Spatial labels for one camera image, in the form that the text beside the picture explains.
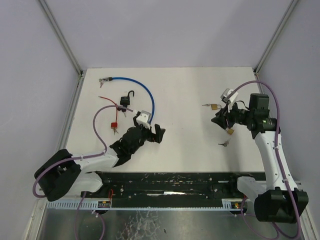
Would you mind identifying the small brass padlock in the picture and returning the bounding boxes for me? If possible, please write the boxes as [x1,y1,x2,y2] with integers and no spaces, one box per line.
[210,103,222,111]

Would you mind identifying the long shackle brass padlock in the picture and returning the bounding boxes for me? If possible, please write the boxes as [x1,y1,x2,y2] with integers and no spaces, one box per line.
[225,128,235,135]

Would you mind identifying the silver keys of long padlock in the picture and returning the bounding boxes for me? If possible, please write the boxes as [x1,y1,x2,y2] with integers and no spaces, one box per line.
[218,140,230,147]

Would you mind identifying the keys of black padlock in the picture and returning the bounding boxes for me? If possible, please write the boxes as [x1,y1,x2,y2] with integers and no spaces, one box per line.
[117,105,128,118]

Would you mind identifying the black padlock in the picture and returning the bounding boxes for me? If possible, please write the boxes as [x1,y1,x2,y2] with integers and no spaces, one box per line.
[120,90,135,108]

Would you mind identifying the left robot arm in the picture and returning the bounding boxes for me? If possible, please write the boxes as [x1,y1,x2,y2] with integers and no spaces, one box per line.
[32,124,166,202]

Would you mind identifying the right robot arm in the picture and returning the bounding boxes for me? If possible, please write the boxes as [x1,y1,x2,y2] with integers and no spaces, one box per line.
[211,88,309,224]

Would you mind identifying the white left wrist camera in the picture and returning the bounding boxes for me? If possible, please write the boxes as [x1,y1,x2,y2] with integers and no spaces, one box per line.
[136,110,152,129]

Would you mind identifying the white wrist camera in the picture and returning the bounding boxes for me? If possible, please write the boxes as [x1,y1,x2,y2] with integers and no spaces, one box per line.
[220,88,239,107]
[136,110,152,129]

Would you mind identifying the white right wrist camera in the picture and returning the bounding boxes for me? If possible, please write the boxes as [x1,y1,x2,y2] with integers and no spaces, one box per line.
[220,88,239,107]

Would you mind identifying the red cable padlock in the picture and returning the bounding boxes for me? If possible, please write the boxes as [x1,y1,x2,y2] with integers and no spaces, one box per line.
[98,95,119,130]

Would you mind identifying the right aluminium frame post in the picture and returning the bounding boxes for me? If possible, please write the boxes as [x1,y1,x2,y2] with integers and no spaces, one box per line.
[253,0,300,76]

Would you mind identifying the aluminium frame post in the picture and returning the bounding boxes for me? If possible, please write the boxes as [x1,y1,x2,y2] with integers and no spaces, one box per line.
[37,0,83,75]
[253,0,300,76]

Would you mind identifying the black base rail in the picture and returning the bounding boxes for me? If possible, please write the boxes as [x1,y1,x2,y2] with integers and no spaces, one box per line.
[86,172,266,199]

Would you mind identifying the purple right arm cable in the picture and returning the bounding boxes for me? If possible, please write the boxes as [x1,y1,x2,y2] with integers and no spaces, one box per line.
[233,80,302,238]

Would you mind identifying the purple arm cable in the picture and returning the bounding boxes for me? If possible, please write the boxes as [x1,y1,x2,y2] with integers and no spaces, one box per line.
[233,80,302,238]
[33,104,138,200]

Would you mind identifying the blue cable lock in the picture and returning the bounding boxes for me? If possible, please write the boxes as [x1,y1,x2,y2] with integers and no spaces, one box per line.
[101,77,156,123]

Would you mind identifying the keys of blue cable lock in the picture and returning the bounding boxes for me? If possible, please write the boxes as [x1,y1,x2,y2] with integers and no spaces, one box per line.
[99,78,105,88]

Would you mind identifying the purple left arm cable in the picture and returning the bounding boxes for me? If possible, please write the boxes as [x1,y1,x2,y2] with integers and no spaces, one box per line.
[33,104,138,200]

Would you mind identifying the left aluminium frame post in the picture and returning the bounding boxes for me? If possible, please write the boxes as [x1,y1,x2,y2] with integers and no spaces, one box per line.
[37,0,83,75]

